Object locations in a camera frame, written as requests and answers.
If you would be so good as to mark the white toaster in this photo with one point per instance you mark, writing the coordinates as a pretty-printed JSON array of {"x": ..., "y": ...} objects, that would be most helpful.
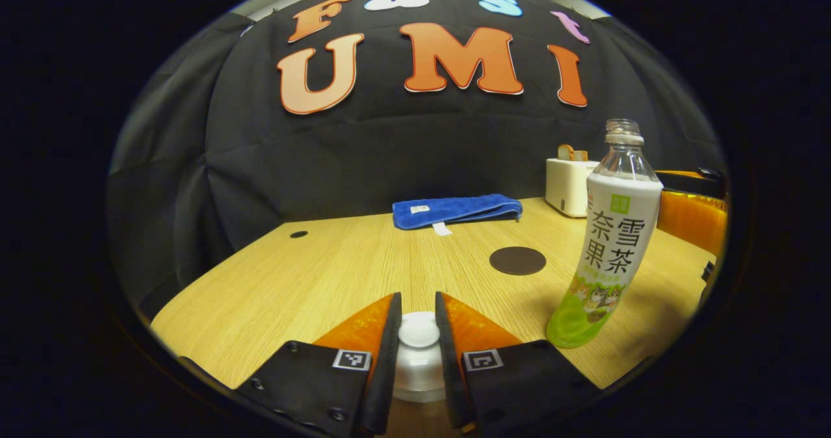
[{"x": 568, "y": 188}]

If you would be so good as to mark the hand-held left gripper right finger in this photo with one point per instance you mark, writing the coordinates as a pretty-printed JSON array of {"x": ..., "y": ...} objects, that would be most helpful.
[{"x": 448, "y": 373}]

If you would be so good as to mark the blue towel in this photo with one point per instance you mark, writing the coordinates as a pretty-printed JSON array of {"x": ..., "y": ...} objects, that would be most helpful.
[{"x": 454, "y": 209}]

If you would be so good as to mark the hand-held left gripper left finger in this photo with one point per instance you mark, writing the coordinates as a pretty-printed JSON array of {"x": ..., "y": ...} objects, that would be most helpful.
[{"x": 386, "y": 373}]

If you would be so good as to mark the clear water bottle white label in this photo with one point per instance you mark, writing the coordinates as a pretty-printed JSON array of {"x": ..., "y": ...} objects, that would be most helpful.
[{"x": 613, "y": 230}]

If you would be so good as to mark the white teacup lid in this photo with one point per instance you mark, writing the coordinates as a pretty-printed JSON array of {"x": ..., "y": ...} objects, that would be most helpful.
[{"x": 419, "y": 334}]

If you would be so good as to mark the dark brown round coaster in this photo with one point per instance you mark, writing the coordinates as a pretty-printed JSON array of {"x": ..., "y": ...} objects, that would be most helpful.
[{"x": 517, "y": 261}]

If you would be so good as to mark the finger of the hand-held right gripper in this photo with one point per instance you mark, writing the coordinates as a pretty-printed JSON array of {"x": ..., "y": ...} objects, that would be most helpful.
[{"x": 691, "y": 220}]

